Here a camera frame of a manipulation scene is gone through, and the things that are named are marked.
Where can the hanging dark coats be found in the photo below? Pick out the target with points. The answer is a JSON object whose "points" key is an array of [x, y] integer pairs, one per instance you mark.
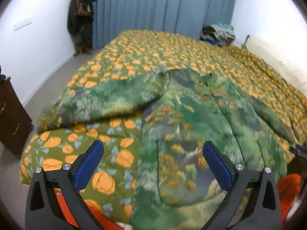
{"points": [[81, 28]]}

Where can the green landscape print jacket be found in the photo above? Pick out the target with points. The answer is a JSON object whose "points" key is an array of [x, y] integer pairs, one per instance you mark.
{"points": [[191, 115]]}

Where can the dark wooden cabinet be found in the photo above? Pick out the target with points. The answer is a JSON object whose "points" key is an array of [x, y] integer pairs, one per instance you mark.
{"points": [[13, 117]]}

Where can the orange floral green quilt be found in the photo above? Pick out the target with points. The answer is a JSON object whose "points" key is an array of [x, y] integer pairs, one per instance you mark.
{"points": [[168, 50]]}

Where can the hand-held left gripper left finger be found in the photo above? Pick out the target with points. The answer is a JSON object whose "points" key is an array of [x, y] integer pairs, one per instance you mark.
{"points": [[88, 164]]}

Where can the orange cloth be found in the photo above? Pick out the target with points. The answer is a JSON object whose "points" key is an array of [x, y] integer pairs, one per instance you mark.
{"points": [[287, 189]]}

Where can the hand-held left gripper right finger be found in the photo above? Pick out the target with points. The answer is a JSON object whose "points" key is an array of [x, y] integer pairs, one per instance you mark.
{"points": [[217, 166]]}

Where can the blue curtain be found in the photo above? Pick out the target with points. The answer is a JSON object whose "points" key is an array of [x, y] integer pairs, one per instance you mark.
{"points": [[156, 4]]}

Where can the pile of clothes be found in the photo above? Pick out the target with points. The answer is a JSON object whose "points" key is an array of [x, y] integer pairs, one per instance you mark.
{"points": [[219, 34]]}

